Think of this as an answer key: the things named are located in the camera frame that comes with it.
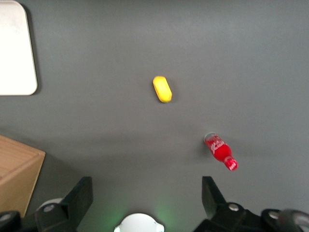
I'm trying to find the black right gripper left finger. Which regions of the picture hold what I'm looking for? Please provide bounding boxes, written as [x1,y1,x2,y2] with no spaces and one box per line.
[34,176,94,232]

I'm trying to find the wooden two-drawer cabinet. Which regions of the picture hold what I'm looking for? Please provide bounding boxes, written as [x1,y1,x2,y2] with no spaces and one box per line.
[0,134,46,218]

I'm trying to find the yellow lemon toy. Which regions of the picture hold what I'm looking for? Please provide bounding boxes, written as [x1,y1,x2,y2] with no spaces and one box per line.
[152,75,173,104]

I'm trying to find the red soda can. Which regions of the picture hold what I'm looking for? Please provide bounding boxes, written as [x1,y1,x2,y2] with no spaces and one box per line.
[204,131,239,172]

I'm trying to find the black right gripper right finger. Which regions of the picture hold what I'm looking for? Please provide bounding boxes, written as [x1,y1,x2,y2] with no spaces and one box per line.
[193,176,264,232]

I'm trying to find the white rectangular tray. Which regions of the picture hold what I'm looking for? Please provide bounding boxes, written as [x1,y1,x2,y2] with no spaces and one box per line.
[0,0,39,96]

